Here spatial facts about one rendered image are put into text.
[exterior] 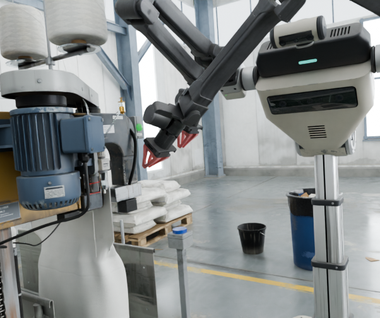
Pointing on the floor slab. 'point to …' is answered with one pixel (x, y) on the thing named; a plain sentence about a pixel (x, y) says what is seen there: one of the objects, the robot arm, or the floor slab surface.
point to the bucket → (252, 237)
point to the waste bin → (302, 226)
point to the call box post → (183, 283)
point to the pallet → (139, 240)
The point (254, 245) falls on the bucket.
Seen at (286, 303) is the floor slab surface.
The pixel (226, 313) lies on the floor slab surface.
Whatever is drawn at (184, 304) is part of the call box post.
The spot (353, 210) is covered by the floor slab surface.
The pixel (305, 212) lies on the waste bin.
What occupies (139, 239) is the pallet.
